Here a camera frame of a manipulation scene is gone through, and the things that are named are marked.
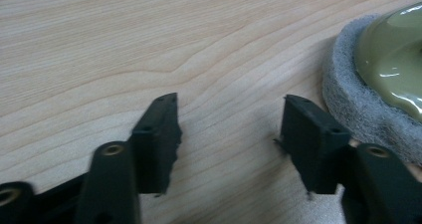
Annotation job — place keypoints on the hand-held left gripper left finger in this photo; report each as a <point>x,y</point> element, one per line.
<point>156,151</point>

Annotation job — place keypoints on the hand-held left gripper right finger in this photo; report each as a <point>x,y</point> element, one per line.
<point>312,141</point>

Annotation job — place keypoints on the grey round scrubbing pad brush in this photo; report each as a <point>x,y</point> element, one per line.
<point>375,84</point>

